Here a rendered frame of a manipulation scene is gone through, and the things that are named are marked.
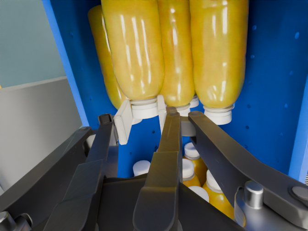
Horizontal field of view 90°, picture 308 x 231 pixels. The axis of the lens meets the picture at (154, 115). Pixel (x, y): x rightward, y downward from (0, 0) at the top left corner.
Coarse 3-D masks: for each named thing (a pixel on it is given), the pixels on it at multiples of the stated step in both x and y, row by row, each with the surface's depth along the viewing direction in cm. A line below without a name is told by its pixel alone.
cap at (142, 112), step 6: (156, 102) 21; (132, 108) 21; (138, 108) 20; (144, 108) 20; (150, 108) 20; (156, 108) 21; (132, 114) 21; (138, 114) 20; (144, 114) 20; (150, 114) 20; (156, 114) 21
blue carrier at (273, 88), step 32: (64, 0) 19; (96, 0) 25; (256, 0) 22; (288, 0) 18; (64, 32) 18; (256, 32) 24; (288, 32) 19; (64, 64) 18; (96, 64) 25; (256, 64) 25; (288, 64) 19; (96, 96) 25; (256, 96) 26; (288, 96) 20; (96, 128) 24; (224, 128) 34; (256, 128) 28; (288, 128) 20; (128, 160) 34; (288, 160) 20
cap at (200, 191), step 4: (192, 188) 25; (196, 188) 25; (200, 188) 25; (196, 192) 24; (200, 192) 24; (204, 192) 24; (200, 196) 23; (204, 196) 23; (208, 196) 23; (208, 200) 23
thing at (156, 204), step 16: (176, 112) 14; (176, 128) 11; (160, 144) 9; (176, 144) 9; (160, 160) 7; (176, 160) 7; (160, 176) 6; (176, 176) 6; (144, 192) 5; (160, 192) 5; (176, 192) 5; (144, 208) 4; (160, 208) 4; (176, 208) 5; (144, 224) 4; (160, 224) 4; (176, 224) 4
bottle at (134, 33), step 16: (112, 0) 16; (128, 0) 15; (144, 0) 16; (112, 16) 16; (128, 16) 16; (144, 16) 16; (112, 32) 17; (128, 32) 16; (144, 32) 16; (160, 32) 18; (112, 48) 18; (128, 48) 17; (144, 48) 17; (160, 48) 18; (112, 64) 19; (128, 64) 17; (144, 64) 17; (160, 64) 18; (128, 80) 18; (144, 80) 18; (160, 80) 19; (128, 96) 20; (144, 96) 19
